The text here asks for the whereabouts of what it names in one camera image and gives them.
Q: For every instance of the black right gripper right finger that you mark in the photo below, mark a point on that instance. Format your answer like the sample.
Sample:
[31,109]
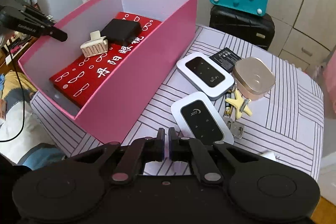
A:
[193,152]

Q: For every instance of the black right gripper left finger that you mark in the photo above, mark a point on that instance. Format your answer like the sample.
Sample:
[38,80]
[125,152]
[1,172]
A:
[137,155]

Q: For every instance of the white pocket router with logo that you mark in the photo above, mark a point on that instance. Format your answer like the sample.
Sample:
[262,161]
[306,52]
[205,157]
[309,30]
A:
[198,118]

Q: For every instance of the pale starfish ornament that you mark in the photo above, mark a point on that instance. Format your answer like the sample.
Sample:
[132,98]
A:
[240,104]

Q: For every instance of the white pocket wifi router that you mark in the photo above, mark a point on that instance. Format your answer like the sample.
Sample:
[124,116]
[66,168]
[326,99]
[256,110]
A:
[205,75]

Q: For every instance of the rose gold rounded case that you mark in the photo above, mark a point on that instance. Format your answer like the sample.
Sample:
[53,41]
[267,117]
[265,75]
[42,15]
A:
[254,79]

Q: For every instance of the black phone battery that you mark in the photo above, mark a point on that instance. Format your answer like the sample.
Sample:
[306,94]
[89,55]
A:
[226,59]

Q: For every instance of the pink cardboard storage box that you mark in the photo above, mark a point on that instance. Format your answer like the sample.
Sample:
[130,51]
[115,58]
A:
[116,105]

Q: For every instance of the cream plastic hair claw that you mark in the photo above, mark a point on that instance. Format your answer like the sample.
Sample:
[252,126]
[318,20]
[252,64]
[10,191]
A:
[97,45]

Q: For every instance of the red glasses-print flat box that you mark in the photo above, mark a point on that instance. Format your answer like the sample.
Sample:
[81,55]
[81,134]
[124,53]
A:
[79,80]

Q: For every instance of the black rectangular case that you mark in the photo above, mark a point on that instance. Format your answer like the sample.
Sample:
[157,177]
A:
[121,32]

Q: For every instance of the striped white tablecloth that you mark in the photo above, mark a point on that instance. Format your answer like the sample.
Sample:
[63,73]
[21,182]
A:
[288,120]

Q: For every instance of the black suitcase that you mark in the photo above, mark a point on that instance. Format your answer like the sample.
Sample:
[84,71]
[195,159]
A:
[257,30]

